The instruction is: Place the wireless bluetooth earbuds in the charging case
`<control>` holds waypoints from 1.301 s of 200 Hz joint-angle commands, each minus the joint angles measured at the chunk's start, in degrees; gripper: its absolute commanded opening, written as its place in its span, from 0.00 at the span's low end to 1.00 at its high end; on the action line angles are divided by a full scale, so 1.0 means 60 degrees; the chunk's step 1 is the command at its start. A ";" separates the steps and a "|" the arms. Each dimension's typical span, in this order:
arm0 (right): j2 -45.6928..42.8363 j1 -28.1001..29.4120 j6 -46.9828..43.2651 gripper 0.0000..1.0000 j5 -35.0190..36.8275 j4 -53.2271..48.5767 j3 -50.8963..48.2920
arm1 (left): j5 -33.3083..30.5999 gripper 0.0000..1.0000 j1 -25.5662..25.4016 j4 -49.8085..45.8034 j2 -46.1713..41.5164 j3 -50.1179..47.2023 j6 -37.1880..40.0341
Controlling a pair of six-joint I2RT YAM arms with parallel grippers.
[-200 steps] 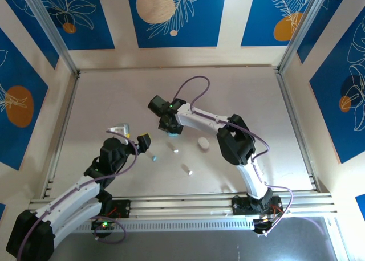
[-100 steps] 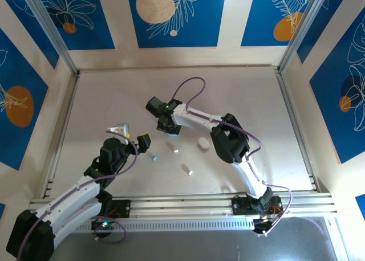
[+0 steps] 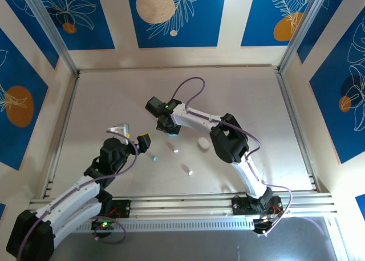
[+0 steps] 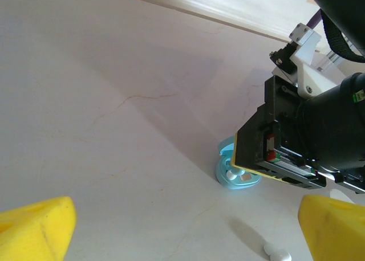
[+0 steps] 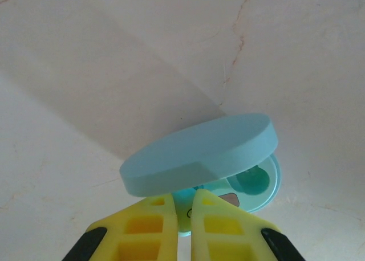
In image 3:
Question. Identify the light blue earbud charging case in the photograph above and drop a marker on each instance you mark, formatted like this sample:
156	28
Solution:
173	135

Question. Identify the white earbud charging case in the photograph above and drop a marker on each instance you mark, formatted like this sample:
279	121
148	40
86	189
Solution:
203	143

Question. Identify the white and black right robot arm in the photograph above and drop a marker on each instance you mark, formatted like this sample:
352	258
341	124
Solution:
228	141

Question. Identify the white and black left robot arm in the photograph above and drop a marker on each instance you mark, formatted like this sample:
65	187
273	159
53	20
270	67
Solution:
71	192

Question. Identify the blue panel beige circle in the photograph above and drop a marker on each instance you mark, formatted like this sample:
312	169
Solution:
199	30

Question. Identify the blue panel white flower drawing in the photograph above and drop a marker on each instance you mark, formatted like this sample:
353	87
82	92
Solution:
85	30

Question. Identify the grey glossy panel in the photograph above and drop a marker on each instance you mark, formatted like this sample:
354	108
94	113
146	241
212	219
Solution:
199	246

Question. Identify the blue panel large orange oval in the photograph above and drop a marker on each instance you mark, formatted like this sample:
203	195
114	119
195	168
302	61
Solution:
17	73

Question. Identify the blue panel orange circle fern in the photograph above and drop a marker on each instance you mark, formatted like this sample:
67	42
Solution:
262	4

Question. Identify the aluminium table side rail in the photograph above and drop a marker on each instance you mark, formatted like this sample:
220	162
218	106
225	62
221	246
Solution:
62	135
298	130

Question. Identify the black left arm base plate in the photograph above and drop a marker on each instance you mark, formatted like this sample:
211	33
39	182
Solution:
124	208

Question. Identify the aluminium mounting rail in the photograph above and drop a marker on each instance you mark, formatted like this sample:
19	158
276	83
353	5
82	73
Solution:
185	205

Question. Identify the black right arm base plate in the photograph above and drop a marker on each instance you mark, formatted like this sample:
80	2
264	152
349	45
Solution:
241	207

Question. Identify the aluminium frame post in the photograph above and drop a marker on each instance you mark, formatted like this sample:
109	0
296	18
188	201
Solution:
300	30
52	30

